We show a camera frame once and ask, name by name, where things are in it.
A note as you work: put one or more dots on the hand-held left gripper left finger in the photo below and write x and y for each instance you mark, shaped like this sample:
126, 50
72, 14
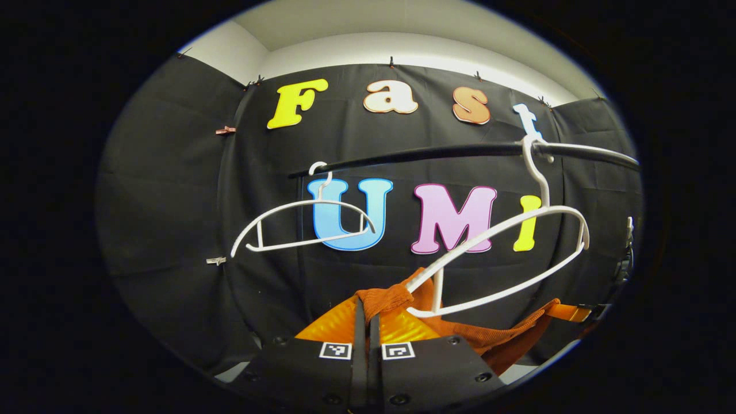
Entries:
310, 368

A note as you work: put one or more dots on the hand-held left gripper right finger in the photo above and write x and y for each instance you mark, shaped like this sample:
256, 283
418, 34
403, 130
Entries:
431, 374

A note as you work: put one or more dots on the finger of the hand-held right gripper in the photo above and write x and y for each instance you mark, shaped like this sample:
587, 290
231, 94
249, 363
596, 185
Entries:
569, 312

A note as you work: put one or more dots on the white plastic hanger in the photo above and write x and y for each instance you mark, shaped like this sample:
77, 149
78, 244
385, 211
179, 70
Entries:
310, 240
539, 178

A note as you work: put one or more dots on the black clothes rack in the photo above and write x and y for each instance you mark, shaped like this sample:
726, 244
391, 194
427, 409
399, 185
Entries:
460, 151

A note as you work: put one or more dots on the silver clip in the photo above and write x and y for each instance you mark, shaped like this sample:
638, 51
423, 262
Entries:
216, 260

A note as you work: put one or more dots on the red clip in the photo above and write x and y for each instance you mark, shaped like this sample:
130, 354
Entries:
225, 130

